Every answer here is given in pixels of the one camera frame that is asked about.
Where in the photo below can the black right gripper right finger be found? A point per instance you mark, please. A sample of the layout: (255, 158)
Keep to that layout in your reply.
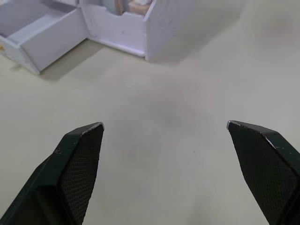
(269, 173)

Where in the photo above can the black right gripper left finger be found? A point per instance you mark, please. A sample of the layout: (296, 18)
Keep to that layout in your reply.
(58, 178)

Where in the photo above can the white organizer drawer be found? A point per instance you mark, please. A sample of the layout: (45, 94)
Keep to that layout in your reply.
(39, 39)

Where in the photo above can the white cosmetics organizer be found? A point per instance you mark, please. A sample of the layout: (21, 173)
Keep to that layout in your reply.
(140, 30)

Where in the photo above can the beige bottle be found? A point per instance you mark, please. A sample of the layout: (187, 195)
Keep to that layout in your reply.
(138, 8)

